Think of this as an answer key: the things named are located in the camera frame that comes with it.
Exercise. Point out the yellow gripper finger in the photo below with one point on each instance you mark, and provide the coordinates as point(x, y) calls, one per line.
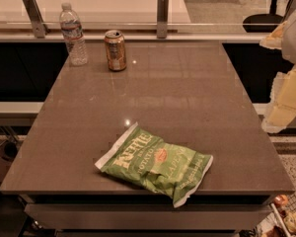
point(274, 39)
point(281, 110)

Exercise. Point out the green jalapeno chip bag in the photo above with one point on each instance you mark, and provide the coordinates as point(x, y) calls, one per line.
point(146, 160)

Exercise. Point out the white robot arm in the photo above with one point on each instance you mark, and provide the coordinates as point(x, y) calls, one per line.
point(288, 49)

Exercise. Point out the orange soda can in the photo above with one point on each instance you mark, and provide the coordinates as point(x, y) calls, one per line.
point(115, 49)

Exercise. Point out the black office chair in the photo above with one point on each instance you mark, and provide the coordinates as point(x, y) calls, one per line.
point(266, 23)

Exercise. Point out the clear plastic water bottle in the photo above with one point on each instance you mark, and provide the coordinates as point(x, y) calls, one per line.
point(71, 28)

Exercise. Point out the middle metal railing post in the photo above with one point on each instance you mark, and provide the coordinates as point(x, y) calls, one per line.
point(162, 18)

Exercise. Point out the metal railing post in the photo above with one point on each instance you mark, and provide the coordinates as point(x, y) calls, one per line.
point(39, 28)
point(162, 18)

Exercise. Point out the wire basket with snacks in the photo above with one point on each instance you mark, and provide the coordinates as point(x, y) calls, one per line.
point(281, 222)

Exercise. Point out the left metal railing post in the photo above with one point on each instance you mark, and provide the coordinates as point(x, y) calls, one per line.
point(39, 28)

